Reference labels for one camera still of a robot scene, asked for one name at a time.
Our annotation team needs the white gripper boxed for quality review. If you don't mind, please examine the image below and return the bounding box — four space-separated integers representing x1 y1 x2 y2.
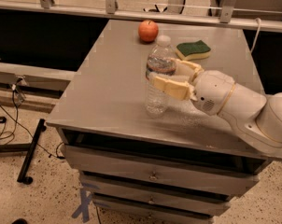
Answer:
148 59 235 116

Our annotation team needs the clear plastic water bottle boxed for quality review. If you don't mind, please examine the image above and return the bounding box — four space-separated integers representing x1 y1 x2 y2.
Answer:
145 35 176 117

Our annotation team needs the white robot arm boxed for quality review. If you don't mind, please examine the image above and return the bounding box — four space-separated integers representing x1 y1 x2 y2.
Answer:
146 59 282 153

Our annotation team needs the green and yellow sponge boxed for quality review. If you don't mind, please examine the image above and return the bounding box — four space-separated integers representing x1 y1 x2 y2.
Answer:
176 40 211 61

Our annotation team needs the red apple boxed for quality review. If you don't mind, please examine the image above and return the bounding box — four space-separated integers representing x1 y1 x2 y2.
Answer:
138 20 159 42

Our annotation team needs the grey drawer cabinet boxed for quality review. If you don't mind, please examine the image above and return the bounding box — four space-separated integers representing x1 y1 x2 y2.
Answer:
48 21 282 224

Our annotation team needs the blue tape cross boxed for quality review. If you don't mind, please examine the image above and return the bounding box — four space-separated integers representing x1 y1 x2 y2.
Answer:
72 187 92 224

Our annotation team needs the black metal stand base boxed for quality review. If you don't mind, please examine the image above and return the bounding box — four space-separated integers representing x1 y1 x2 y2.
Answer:
0 119 46 185

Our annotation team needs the black shoe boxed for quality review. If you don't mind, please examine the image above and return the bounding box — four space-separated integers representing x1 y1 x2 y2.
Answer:
12 218 28 224

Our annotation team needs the white cable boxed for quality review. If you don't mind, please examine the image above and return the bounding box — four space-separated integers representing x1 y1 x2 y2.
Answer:
248 17 262 54

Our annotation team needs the grey metal railing frame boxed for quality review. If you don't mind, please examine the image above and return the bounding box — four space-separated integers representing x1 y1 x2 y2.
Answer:
0 0 282 33

